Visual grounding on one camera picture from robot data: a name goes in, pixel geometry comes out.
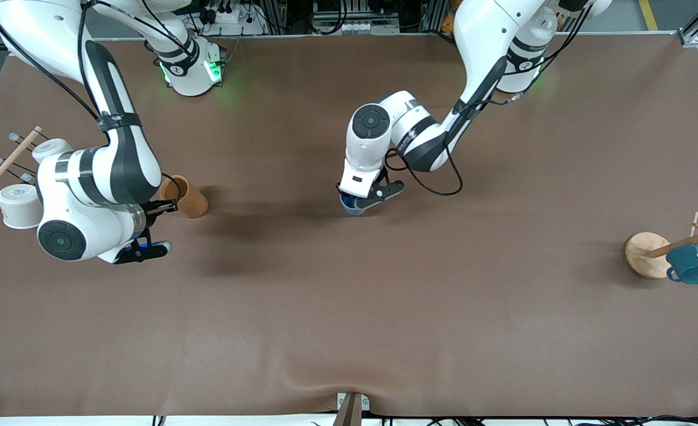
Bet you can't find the light blue plastic cup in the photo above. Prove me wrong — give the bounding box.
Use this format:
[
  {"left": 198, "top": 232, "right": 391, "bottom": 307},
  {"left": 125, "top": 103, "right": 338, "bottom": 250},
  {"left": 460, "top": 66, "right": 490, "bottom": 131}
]
[{"left": 340, "top": 194, "right": 368, "bottom": 217}]

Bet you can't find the brown wooden cup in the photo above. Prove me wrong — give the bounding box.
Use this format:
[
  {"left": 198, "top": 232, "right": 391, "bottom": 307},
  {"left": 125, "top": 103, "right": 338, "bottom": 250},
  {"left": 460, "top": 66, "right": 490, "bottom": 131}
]
[{"left": 159, "top": 175, "right": 209, "bottom": 220}]

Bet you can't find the white paper cup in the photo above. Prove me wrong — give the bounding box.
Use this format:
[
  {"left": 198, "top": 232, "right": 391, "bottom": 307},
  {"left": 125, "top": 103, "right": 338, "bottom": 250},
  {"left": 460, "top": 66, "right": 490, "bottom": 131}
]
[
  {"left": 0, "top": 184, "right": 45, "bottom": 230},
  {"left": 32, "top": 138, "right": 75, "bottom": 164}
]

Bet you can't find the wooden rack rod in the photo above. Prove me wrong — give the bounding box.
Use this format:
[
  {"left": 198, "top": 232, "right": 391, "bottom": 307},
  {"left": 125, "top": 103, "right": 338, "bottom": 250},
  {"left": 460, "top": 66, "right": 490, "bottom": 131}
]
[{"left": 0, "top": 126, "right": 43, "bottom": 206}]

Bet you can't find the metal table clamp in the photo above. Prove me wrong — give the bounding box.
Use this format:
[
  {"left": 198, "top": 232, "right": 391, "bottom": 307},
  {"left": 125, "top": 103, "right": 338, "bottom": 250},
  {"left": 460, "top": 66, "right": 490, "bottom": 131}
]
[{"left": 332, "top": 392, "right": 371, "bottom": 426}]

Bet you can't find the wooden mug tree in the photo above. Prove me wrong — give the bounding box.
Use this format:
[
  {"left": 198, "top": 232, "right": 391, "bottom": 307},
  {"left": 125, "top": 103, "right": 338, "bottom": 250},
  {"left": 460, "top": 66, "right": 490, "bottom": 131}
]
[{"left": 625, "top": 212, "right": 698, "bottom": 279}]

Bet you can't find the teal enamel mug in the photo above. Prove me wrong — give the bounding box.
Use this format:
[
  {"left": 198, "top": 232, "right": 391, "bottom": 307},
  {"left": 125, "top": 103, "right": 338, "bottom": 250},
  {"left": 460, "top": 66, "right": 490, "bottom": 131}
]
[{"left": 665, "top": 244, "right": 698, "bottom": 285}]

